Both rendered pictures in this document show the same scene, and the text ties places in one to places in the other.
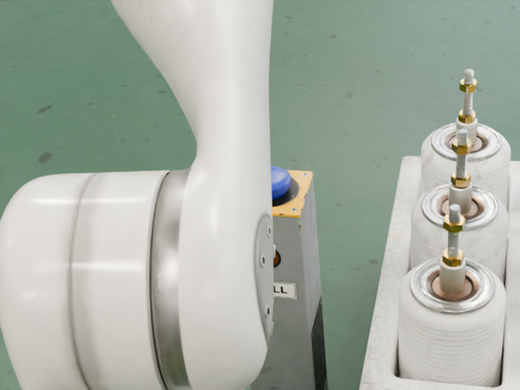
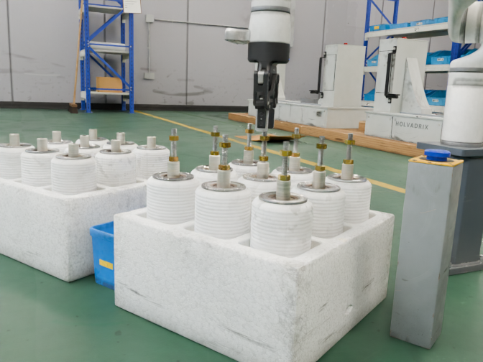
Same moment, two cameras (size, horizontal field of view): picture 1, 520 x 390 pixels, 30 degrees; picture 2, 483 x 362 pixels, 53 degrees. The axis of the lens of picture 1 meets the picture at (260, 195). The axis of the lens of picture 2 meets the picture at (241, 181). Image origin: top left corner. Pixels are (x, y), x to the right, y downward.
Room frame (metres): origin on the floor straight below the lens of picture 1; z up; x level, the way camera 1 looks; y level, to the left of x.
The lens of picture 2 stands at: (1.58, -0.05, 0.42)
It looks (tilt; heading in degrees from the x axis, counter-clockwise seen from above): 11 degrees down; 200
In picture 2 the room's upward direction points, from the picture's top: 2 degrees clockwise
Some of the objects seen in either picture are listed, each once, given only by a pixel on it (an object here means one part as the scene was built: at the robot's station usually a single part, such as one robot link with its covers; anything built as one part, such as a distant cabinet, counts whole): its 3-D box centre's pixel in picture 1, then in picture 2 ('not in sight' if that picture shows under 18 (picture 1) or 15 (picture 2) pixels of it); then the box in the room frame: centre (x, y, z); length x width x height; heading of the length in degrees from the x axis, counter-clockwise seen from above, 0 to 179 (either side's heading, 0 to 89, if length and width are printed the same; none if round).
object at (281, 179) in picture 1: (269, 185); (436, 156); (0.74, -0.01, 0.32); 0.04 x 0.04 x 0.02
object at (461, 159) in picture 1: (461, 163); (320, 157); (0.76, -0.20, 0.30); 0.01 x 0.01 x 0.08
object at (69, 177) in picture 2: not in sight; (75, 197); (0.72, -0.75, 0.16); 0.10 x 0.10 x 0.18
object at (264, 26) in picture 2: not in sight; (259, 25); (0.73, -0.33, 0.53); 0.11 x 0.09 x 0.06; 97
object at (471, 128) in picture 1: (466, 132); (283, 190); (0.88, -0.23, 0.26); 0.02 x 0.02 x 0.03
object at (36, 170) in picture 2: not in sight; (44, 188); (0.69, -0.86, 0.16); 0.10 x 0.10 x 0.18
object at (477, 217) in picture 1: (460, 207); (318, 187); (0.76, -0.20, 0.25); 0.08 x 0.08 x 0.01
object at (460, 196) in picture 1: (460, 196); (318, 179); (0.76, -0.20, 0.26); 0.02 x 0.02 x 0.03
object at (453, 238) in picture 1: (453, 241); (348, 152); (0.65, -0.16, 0.30); 0.01 x 0.01 x 0.08
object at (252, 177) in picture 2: not in sight; (262, 177); (0.73, -0.31, 0.25); 0.08 x 0.08 x 0.01
